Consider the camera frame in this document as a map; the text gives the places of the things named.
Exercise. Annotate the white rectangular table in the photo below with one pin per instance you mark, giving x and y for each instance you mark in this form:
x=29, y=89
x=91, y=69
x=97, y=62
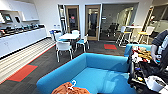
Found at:
x=68, y=36

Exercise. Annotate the wooden framed glass door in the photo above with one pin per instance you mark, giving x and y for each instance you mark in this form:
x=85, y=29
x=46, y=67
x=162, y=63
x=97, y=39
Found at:
x=92, y=21
x=72, y=18

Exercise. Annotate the blue sofa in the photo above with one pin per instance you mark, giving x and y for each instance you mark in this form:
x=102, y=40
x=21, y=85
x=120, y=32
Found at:
x=93, y=76

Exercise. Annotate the black office chair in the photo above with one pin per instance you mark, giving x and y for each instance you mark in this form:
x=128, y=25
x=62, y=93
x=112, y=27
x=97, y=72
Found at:
x=113, y=28

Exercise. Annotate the blue recycling bin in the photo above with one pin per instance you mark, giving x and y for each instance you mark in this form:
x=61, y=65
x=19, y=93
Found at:
x=51, y=34

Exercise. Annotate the white bar stool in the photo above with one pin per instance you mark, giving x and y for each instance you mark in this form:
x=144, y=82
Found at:
x=121, y=33

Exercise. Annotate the white high table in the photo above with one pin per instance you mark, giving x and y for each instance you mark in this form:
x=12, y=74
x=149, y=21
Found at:
x=133, y=26

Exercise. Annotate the colourful toy pile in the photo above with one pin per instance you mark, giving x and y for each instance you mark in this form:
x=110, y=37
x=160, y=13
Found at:
x=140, y=53

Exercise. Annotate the yellow bar stool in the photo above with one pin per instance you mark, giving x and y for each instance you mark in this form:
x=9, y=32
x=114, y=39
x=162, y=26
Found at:
x=145, y=33

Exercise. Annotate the white lower kitchen cabinets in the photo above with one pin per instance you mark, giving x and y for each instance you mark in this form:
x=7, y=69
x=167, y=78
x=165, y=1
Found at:
x=20, y=41

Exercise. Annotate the white kitchen cabinets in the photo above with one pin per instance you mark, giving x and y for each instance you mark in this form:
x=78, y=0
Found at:
x=28, y=10
x=20, y=41

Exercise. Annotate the white upper kitchen cabinets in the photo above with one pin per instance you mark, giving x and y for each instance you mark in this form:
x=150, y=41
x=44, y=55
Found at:
x=28, y=10

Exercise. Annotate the person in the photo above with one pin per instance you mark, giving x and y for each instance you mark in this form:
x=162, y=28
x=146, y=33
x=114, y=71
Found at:
x=160, y=43

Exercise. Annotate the white wall sign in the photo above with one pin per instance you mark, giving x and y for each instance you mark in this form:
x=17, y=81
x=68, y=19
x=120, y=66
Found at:
x=58, y=25
x=54, y=25

